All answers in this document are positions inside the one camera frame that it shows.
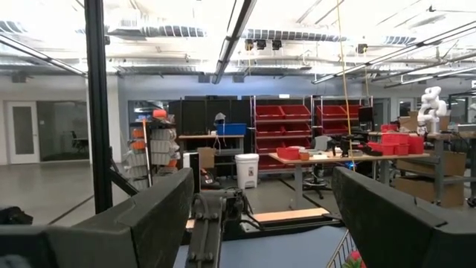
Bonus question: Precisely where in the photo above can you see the small cardboard box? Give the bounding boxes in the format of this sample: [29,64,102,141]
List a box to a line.
[196,147,216,169]

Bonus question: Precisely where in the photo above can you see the blue plastic bin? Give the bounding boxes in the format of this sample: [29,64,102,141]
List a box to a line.
[216,123,248,136]

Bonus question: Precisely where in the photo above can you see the long wooden table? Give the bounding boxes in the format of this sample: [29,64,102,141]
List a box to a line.
[268,151,431,210]

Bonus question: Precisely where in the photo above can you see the black and white computer tower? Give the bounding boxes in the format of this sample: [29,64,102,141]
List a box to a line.
[181,151,202,194]

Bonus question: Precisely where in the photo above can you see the black monitor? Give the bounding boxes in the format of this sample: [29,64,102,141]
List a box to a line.
[358,106,375,124]

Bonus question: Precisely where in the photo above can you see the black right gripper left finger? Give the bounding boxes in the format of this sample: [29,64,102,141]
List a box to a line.
[0,167,195,268]

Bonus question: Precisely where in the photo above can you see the wire basket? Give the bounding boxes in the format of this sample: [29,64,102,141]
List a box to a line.
[326,229,356,268]

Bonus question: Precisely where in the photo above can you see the long ceiling light bar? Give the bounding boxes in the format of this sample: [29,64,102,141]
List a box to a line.
[210,0,258,85]

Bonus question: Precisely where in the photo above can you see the white door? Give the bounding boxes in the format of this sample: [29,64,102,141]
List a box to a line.
[5,100,41,165]

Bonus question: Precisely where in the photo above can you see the black partition panels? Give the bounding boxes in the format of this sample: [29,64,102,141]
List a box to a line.
[168,97,254,137]

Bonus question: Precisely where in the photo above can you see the stack of grey crates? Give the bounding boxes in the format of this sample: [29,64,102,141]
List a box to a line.
[124,109,182,191]

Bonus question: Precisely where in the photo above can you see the light wooden side board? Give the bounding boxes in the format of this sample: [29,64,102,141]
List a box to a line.
[185,207,331,229]

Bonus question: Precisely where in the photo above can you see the wooden workbench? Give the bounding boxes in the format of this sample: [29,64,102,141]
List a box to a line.
[178,133,245,168]

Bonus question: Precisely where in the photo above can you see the black office stool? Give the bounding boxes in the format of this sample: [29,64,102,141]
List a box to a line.
[303,163,332,200]

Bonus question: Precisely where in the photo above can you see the yellow hanging cable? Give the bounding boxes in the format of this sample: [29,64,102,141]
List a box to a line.
[335,0,356,172]

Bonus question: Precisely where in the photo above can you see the red bin shelf rack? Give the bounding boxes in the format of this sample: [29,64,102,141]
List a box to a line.
[252,95,314,172]
[312,95,374,137]

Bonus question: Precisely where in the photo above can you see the grey metal workbench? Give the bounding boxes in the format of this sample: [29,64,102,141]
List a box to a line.
[423,130,476,208]

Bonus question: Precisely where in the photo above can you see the black rig frame strut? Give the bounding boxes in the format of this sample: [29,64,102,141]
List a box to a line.
[83,0,139,216]

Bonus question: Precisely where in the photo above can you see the orange-handled broom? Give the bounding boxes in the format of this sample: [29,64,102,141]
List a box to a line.
[142,118,153,188]

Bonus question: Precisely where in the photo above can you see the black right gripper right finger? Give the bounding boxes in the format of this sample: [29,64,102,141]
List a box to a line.
[330,165,476,268]

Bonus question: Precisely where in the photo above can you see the white trash bin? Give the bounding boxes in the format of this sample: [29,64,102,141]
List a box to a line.
[234,153,260,190]

